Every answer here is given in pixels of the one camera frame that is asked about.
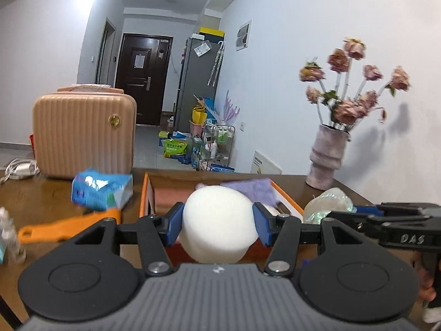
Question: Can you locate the white wall panel box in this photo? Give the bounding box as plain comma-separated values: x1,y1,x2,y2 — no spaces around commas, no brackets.
236,20,252,52

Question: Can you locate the small white bottle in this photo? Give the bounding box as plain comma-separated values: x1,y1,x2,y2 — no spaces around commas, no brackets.
0,207,26,263

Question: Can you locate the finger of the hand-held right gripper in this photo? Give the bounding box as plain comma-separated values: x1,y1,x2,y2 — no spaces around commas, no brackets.
354,203,441,217
326,211,395,238

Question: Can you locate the white charger with cable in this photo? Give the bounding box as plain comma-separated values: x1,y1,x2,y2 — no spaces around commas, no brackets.
0,158,41,183

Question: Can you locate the white round sponge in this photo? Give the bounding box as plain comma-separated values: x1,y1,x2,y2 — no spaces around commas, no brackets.
178,185,259,264

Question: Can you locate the green bag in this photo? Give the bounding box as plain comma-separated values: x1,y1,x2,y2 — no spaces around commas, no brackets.
163,139,188,159

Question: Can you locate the clear plastic bag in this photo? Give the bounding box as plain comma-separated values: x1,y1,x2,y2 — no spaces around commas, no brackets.
302,187,357,225

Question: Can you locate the grey interior door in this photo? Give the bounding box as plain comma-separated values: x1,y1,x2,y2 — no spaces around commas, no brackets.
96,17,116,87

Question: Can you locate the dried pink flower bouquet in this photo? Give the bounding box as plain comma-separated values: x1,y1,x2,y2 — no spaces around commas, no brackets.
299,37,411,133

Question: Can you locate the orange cardboard box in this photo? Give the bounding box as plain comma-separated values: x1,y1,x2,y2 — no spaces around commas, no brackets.
139,172,305,266

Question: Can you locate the white flat carton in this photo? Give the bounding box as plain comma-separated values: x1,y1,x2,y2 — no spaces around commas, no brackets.
250,151,282,175

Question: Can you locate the yellow and black box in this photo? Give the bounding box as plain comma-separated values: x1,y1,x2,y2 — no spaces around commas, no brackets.
200,27,226,44

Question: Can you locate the person's right hand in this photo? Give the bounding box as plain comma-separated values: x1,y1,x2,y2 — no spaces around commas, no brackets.
414,250,436,302

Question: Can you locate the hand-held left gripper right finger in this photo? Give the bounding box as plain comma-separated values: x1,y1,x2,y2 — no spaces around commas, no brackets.
252,202,395,278

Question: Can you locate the grey refrigerator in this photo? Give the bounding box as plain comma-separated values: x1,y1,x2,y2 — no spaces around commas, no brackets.
174,36,224,132

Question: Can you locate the blue tissue pack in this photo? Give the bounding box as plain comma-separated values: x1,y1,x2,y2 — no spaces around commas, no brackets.
71,168,134,212

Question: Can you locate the dark brown entrance door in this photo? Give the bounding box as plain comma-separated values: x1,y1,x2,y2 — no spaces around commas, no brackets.
115,33,173,126

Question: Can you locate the folded umbrella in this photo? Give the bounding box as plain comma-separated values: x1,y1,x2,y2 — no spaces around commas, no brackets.
208,41,225,87

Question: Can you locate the pink ribbed suitcase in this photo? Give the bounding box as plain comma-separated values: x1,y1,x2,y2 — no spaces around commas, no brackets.
32,83,137,180

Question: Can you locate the wire storage rack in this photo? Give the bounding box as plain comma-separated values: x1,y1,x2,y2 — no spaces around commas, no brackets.
200,124,235,171

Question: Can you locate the orange plastic tool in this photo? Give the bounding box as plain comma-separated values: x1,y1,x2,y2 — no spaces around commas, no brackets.
17,209,123,245

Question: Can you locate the brown sponge block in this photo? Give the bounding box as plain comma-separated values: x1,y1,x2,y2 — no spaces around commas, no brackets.
154,187,197,214

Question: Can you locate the purple fuzzy cloth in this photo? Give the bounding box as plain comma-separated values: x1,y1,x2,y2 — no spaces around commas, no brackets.
220,178,281,207

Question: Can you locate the pink textured vase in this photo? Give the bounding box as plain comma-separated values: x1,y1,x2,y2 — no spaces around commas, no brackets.
306,124,349,190

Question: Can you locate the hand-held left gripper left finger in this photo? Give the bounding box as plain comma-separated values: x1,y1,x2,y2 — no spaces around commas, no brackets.
48,202,185,278

